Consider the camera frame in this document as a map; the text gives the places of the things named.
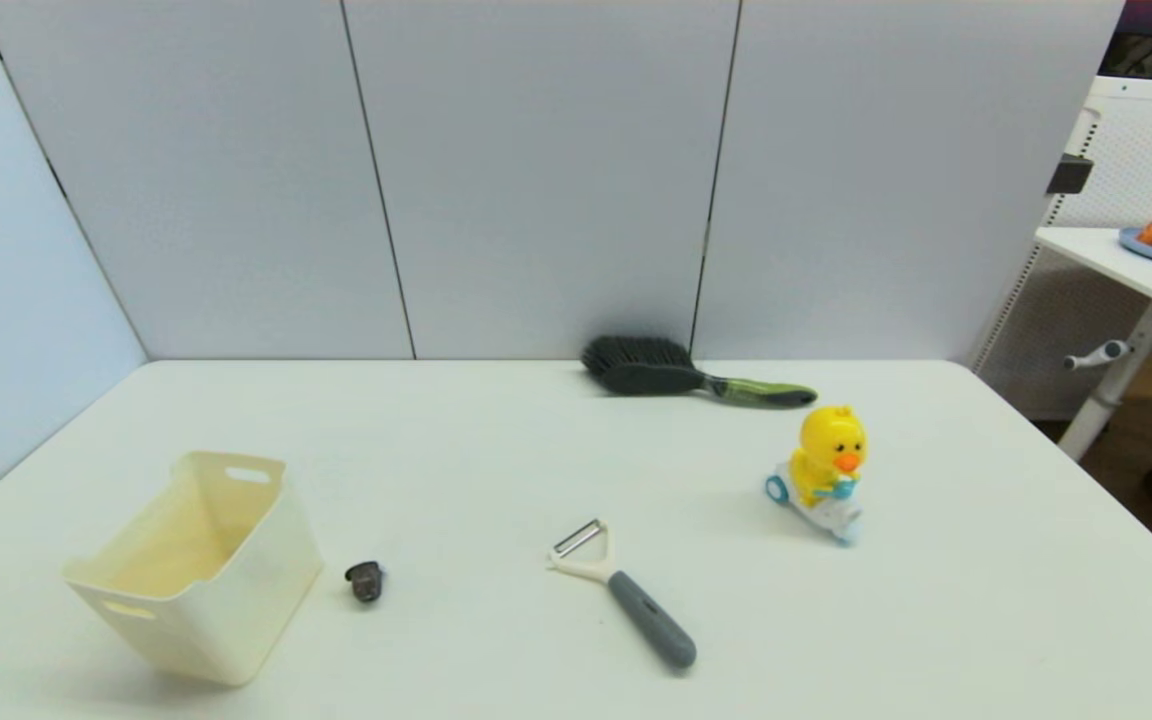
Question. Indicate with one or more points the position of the dark grey coffee capsule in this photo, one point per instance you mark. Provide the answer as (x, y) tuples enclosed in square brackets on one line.
[(365, 581)]

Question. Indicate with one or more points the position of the yellow duck scooter toy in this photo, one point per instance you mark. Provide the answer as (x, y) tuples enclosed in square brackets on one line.
[(829, 450)]

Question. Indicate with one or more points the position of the cream plastic storage bin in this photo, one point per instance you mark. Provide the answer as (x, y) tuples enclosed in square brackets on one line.
[(226, 605)]

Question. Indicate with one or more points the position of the black panel clamp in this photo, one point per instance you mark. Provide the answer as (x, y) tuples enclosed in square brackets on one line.
[(1069, 175)]

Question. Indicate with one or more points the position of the white side table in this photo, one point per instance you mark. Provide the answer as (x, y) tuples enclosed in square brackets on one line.
[(1141, 275)]

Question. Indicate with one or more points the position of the white pegboard panel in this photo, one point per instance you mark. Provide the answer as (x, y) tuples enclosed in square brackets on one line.
[(1151, 150)]

